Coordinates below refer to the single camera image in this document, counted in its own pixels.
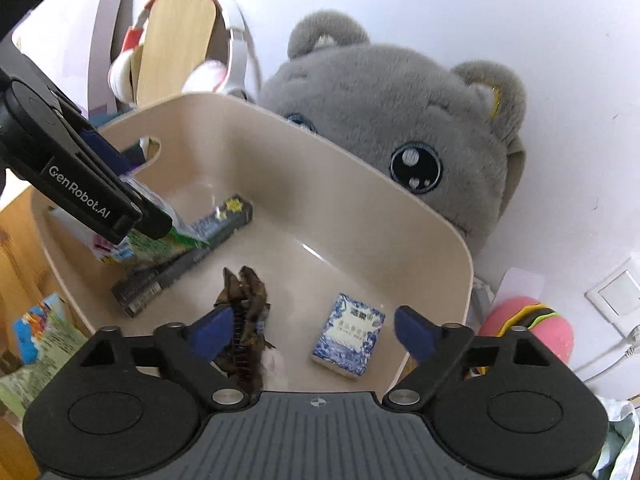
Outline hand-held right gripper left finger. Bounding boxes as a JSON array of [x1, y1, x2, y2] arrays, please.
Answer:
[[82, 306, 251, 408]]

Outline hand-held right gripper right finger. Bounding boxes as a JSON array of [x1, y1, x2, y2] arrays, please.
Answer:
[[382, 305, 556, 408]]

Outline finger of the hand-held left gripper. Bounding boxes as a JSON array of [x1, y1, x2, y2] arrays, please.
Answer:
[[122, 179, 176, 242], [60, 109, 135, 176]]

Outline green white snack packet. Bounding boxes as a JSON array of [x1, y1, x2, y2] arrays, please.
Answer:
[[120, 174, 212, 266]]

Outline blue colourful snack packet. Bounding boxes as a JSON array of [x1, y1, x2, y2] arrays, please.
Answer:
[[12, 292, 76, 367]]

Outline beige plastic storage box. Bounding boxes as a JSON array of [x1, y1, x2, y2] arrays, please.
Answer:
[[30, 92, 476, 396]]

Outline light green snack bag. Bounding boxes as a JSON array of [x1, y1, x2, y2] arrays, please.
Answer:
[[0, 320, 92, 417]]

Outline wooden desktop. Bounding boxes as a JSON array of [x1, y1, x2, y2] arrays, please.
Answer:
[[0, 187, 98, 480]]

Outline brown patterned hair clip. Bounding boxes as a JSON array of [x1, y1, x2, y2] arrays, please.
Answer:
[[212, 265, 277, 395]]

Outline white colourful printed packet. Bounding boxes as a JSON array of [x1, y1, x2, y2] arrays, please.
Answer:
[[91, 230, 137, 265]]

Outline blue white patterned small box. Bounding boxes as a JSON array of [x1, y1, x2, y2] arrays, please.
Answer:
[[311, 292, 387, 379]]

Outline dark long carton box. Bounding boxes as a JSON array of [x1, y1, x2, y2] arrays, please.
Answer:
[[111, 194, 254, 319]]

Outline pink hamburger plush toy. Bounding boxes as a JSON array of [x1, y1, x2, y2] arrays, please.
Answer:
[[477, 296, 576, 377]]

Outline wooden headphone stand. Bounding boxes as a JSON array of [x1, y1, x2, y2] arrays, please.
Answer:
[[134, 0, 219, 109]]

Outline red white headphones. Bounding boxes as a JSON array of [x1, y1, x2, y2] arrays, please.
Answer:
[[107, 0, 251, 107]]

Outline grey plush toy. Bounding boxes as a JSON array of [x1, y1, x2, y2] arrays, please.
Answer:
[[257, 7, 528, 251]]

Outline light blue cloth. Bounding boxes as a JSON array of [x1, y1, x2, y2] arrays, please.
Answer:
[[594, 394, 640, 480]]

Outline white wall socket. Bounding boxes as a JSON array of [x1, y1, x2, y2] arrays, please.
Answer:
[[584, 269, 640, 342]]

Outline white plug with cable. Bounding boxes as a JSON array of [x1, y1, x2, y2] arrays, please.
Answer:
[[575, 324, 640, 387]]

